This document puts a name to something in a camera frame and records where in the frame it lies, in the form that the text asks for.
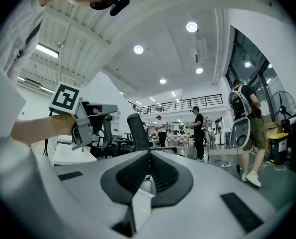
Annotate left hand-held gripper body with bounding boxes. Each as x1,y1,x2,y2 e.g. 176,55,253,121
49,82,104,151

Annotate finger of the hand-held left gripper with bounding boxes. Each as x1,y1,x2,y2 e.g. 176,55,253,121
101,104,119,115

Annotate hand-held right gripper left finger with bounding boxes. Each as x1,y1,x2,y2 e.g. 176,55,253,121
100,150,152,206

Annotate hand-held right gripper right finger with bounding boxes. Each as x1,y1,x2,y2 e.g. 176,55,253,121
150,150,194,208

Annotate person's left forearm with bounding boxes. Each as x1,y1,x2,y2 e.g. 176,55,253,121
10,113,77,146

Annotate black mesh office chair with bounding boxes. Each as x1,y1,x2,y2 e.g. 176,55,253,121
88,113,136,159

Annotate table with checkered cloth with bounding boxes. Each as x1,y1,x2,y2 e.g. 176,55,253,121
165,134,191,149

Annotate rectangular ceiling light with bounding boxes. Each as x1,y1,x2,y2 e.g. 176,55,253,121
35,43,59,59

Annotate white desk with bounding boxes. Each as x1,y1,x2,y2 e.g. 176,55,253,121
52,142,98,167

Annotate person's white shirt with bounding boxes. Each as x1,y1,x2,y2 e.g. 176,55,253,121
0,0,64,239

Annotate black balcony railing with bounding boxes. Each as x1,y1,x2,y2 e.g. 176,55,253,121
132,93,223,115

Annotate ceiling air conditioner unit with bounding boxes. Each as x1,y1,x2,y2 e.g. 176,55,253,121
192,38,209,65

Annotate black bin with yellow lid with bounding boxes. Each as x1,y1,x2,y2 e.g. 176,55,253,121
268,132,290,165

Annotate cardboard box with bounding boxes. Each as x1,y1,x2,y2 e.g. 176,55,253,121
263,121,285,137

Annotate black standing fan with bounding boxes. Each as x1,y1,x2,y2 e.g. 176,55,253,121
270,90,296,124

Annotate black head-worn camera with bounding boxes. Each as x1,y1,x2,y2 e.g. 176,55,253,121
109,0,131,17

